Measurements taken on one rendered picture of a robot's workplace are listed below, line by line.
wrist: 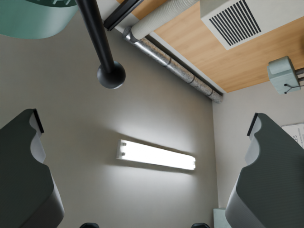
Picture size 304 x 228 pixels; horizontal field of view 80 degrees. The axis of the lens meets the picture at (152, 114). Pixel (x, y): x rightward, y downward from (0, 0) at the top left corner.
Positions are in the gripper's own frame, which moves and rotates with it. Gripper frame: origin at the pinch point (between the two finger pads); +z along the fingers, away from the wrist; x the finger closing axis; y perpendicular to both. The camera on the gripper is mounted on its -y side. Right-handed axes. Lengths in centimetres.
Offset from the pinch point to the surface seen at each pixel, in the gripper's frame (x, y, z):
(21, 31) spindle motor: -16.6, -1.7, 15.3
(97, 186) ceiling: -41, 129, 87
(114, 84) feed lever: -4.0, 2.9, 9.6
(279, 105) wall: 192, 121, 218
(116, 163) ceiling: -28, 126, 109
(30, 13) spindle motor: -13.7, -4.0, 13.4
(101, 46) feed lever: -4.3, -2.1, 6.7
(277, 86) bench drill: 150, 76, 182
